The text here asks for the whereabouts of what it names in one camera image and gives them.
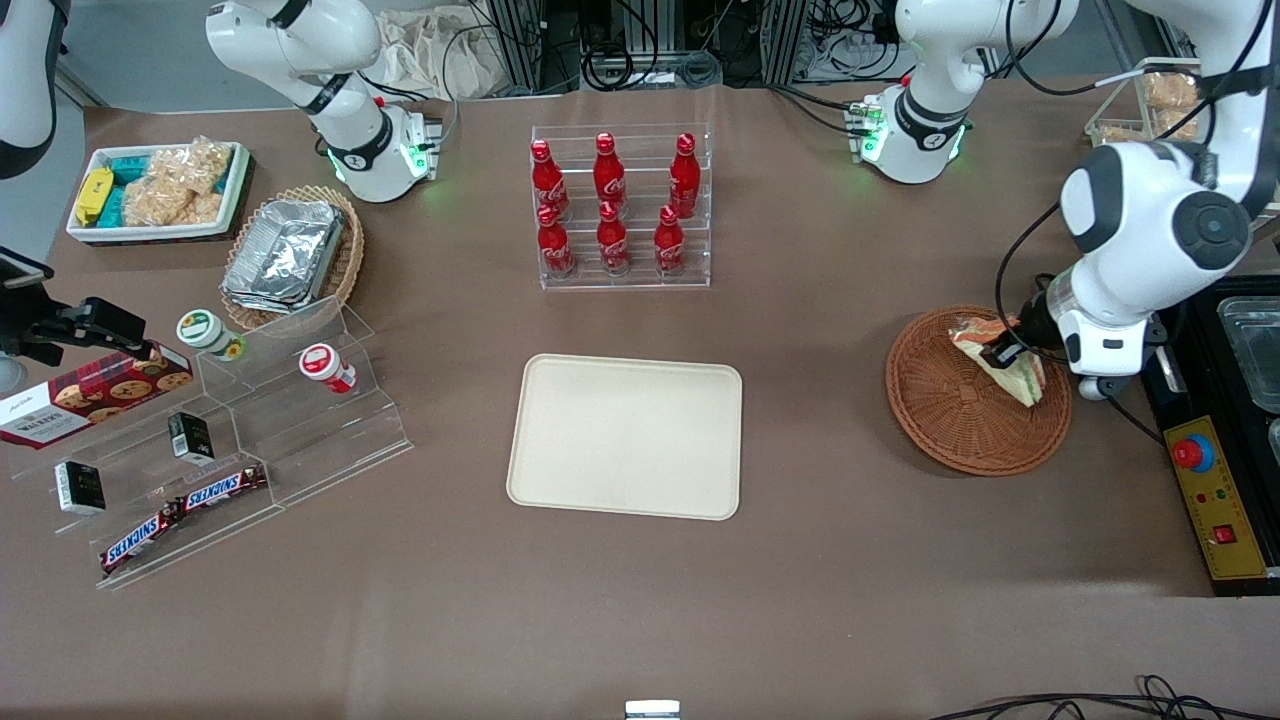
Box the clear snack display tray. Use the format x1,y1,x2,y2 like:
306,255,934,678
1085,57,1216,147

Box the clear rice cracker bag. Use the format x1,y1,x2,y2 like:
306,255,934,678
150,137,236,198
122,175,227,229

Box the red cola bottle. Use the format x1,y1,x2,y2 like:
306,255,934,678
530,139,571,221
593,131,628,211
654,204,688,277
596,200,632,278
537,204,577,280
668,132,702,217

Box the black coiled cable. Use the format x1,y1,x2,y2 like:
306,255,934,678
583,43,653,92

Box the aluminium frame post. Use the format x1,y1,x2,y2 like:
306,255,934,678
485,0,563,97
763,0,813,87

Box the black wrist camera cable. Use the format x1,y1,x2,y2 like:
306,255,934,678
993,200,1064,346

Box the clear acrylic bottle rack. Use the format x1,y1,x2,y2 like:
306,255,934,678
530,123,713,292

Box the red lid white cup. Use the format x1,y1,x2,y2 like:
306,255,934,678
298,343,358,395

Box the clear acrylic stepped stand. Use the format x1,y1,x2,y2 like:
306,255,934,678
8,295,416,591

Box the green lid white cup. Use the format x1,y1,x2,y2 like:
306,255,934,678
176,309,247,362

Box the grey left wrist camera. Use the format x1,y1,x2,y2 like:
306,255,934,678
1078,318,1173,402

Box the white rectangular bin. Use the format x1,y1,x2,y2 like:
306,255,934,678
65,140,251,246

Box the aluminium foil container stack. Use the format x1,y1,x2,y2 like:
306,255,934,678
221,198,346,316

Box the small black box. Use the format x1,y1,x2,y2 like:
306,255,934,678
54,459,107,517
167,410,215,467

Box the beige plastic tray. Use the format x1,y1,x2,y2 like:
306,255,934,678
505,353,744,522

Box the black floor cable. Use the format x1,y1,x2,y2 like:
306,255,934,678
928,675,1280,720

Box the round brown wicker basket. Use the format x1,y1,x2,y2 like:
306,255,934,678
885,305,1073,478

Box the black arm base cable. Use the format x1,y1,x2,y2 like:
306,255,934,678
768,83,863,136

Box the yellow snack packet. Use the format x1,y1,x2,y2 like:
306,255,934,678
75,167,116,227

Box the triangle sandwich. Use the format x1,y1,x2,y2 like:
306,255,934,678
948,315,1047,408

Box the red tartan cookie box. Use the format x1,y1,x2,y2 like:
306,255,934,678
0,342,195,451

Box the oval light wicker basket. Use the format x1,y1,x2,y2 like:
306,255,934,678
220,184,366,333

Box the teal snack packet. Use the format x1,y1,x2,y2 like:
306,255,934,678
105,150,153,229

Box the Snickers chocolate bar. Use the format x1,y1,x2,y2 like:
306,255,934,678
99,503,187,577
177,464,270,514

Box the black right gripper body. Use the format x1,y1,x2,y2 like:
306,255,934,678
0,290,73,367

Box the black control box yellow panel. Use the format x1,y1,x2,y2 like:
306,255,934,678
1140,280,1280,598

